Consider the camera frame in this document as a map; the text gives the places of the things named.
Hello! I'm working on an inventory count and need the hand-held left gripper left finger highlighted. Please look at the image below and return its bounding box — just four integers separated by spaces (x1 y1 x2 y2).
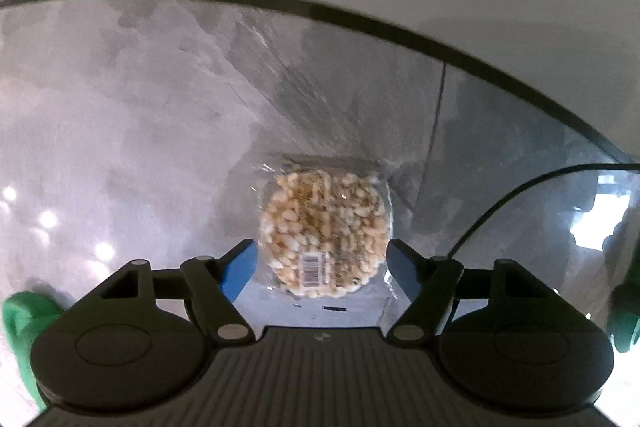
100 238 259 344

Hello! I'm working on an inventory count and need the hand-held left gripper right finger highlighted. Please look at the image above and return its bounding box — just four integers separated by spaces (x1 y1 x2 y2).
387 238 556 344

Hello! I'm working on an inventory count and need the puffed rice cake packet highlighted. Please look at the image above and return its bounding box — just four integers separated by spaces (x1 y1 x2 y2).
250 152 401 303

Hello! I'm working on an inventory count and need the green slipper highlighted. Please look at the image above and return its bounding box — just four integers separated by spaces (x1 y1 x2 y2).
602 212 640 354
2 291 64 413

